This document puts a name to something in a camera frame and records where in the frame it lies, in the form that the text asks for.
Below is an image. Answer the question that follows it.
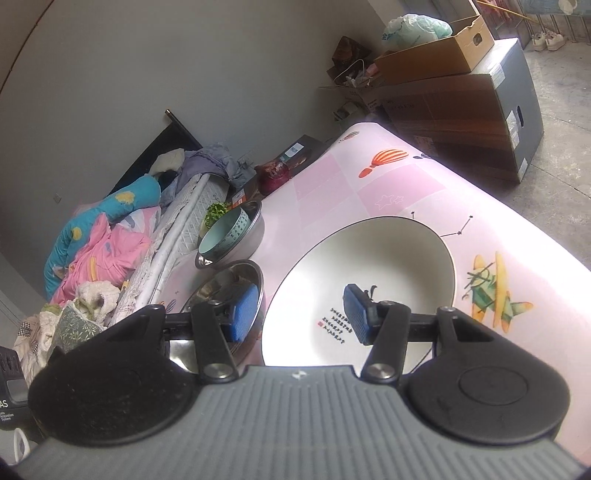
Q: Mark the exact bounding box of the green patterned cloth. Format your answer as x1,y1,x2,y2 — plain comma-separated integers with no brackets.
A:
48,305,105,356

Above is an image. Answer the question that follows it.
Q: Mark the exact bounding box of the checkered cloth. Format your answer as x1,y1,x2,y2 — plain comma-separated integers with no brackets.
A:
14,314,51,365

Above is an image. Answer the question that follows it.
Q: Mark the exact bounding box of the blue curtain with circles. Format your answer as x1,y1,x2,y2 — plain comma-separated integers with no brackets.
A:
522,0,591,14

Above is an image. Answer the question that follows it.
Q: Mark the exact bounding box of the flat printed carton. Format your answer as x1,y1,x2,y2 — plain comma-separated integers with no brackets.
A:
229,135,326,204

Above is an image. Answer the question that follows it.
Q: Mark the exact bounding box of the white ceramic plate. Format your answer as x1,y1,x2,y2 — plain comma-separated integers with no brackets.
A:
261,216,457,374

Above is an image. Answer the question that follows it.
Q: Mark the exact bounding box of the large steel bowl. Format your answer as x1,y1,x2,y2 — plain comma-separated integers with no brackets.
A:
195,200,265,270

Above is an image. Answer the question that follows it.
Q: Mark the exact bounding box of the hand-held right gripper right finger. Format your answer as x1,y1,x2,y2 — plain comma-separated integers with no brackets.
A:
343,283,495,384

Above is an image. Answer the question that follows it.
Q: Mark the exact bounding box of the white cloth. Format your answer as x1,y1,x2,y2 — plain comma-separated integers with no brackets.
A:
148,148,185,176

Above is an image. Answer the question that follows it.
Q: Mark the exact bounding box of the green napa cabbage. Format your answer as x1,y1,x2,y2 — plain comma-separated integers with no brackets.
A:
203,202,232,229

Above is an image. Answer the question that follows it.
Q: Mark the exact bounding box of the cream fuzzy cloth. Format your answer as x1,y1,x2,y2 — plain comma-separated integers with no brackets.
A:
76,281,122,320

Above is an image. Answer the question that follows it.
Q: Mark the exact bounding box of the teal ceramic bowl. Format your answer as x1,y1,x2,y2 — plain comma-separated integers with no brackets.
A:
198,209,252,259

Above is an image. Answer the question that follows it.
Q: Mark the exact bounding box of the pale green plastic bag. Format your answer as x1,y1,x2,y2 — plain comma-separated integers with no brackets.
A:
382,14,453,52

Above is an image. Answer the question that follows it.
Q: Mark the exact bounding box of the wooden stick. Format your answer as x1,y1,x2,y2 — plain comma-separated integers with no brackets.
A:
475,0,527,22

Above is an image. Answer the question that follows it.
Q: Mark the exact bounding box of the pink clothing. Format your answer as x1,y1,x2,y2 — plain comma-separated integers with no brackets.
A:
51,210,155,305

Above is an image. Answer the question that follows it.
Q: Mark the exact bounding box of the white quilted mattress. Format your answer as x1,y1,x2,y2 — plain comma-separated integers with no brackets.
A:
104,173,232,324

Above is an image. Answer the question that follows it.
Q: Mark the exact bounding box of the dark headboard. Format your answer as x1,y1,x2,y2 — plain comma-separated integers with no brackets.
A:
108,110,204,195

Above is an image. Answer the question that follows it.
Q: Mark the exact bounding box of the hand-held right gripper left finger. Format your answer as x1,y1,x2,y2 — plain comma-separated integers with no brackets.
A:
111,285,260,385

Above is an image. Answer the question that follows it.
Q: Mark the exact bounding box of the dark paper bag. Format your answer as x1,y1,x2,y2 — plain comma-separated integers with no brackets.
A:
331,36,372,70

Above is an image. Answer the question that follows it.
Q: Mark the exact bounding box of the large wood-print carton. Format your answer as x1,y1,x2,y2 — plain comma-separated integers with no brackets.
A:
379,38,544,184

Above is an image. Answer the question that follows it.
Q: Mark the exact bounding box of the teal pillow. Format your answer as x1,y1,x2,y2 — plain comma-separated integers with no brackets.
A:
44,176,162,301

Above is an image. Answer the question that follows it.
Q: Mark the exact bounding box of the grey-blue clothing pile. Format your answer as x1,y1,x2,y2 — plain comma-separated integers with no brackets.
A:
159,144,254,208

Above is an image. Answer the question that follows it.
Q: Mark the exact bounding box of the open cardboard box with clutter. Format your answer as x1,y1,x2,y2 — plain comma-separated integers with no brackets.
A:
318,60,384,114

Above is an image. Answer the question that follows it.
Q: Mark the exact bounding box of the pink patterned tablecloth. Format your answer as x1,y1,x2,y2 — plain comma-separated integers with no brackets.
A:
175,121,591,457

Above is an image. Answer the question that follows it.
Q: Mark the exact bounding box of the shallow steel bowl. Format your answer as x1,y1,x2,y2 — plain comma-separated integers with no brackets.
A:
168,259,266,374

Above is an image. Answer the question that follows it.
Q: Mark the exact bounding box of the long open cardboard box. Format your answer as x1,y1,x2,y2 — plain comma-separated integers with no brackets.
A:
373,15,496,86

